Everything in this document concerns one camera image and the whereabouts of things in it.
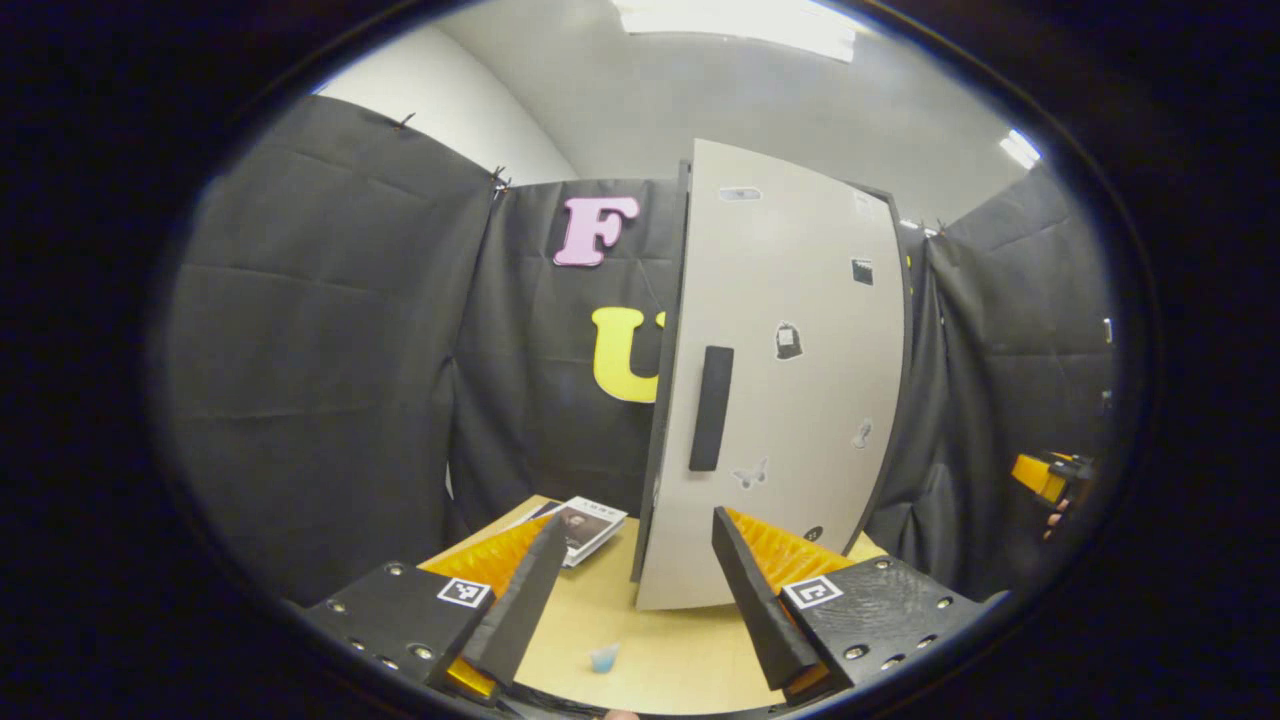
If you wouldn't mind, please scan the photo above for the beige cabinet door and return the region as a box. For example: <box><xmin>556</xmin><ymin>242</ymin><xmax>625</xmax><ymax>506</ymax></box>
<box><xmin>634</xmin><ymin>139</ymin><xmax>907</xmax><ymax>612</ymax></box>

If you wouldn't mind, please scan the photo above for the white book with portrait cover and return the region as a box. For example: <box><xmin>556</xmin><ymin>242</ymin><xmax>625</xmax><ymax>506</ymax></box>
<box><xmin>545</xmin><ymin>496</ymin><xmax>630</xmax><ymax>570</ymax></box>

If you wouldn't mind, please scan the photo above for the dark grey cabinet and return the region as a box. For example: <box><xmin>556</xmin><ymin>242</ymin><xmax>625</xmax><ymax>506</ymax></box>
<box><xmin>627</xmin><ymin>139</ymin><xmax>917</xmax><ymax>614</ymax></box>

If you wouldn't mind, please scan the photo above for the black door handle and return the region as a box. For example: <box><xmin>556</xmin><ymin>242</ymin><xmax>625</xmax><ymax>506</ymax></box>
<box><xmin>687</xmin><ymin>345</ymin><xmax>736</xmax><ymax>473</ymax></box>

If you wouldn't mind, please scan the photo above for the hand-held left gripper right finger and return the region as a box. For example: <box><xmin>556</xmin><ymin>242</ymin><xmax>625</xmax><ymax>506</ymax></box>
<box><xmin>710</xmin><ymin>505</ymin><xmax>1009</xmax><ymax>706</ymax></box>

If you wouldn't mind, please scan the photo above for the ceiling light panel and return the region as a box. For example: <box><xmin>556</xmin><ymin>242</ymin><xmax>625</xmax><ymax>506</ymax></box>
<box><xmin>998</xmin><ymin>128</ymin><xmax>1043</xmax><ymax>171</ymax></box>
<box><xmin>610</xmin><ymin>0</ymin><xmax>863</xmax><ymax>63</ymax></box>

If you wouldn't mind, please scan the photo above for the black backdrop cloth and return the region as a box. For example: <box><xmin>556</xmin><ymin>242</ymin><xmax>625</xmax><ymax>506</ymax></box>
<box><xmin>163</xmin><ymin>94</ymin><xmax>1123</xmax><ymax>608</ymax></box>

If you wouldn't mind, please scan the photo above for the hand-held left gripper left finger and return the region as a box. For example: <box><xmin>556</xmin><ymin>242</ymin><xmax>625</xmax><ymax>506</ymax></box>
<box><xmin>298</xmin><ymin>513</ymin><xmax>571</xmax><ymax>706</ymax></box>

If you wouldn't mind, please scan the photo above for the white paperback book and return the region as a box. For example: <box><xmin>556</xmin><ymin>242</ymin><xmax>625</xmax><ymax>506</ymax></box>
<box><xmin>508</xmin><ymin>499</ymin><xmax>563</xmax><ymax>533</ymax></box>

